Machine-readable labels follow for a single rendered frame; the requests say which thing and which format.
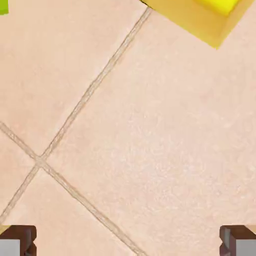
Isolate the small green cube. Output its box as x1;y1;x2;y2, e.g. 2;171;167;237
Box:
0;0;10;16

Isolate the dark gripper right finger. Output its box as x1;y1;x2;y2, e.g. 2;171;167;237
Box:
219;224;256;256

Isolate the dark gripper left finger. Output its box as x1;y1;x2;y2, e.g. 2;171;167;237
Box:
0;224;38;256

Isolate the large orange box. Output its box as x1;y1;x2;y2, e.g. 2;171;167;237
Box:
139;0;256;50

